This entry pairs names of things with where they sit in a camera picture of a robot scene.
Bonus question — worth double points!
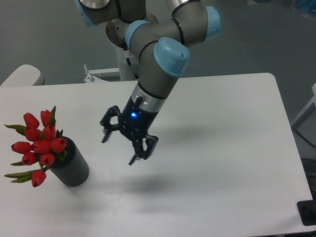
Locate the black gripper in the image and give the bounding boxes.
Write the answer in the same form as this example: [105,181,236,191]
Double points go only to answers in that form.
[100,97,158,165]

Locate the red tulip bouquet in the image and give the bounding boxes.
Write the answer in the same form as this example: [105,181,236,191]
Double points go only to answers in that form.
[4,106,69,188]

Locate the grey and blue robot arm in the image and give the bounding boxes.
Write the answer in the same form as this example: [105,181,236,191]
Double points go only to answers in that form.
[76,0,221,161]

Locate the dark grey ribbed vase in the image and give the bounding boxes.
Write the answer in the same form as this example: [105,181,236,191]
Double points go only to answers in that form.
[49,137,89,187]

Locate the white chair back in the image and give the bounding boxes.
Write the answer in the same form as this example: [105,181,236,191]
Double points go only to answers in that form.
[0,64,45,88]

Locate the black device at table edge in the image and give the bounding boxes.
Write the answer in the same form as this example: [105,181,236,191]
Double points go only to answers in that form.
[297,200,316,226]

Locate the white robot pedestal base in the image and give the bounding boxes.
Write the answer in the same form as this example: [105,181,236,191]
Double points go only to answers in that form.
[83,19,139,84]

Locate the white frame at right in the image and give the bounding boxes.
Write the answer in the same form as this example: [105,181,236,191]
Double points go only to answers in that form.
[290,84,316,130]

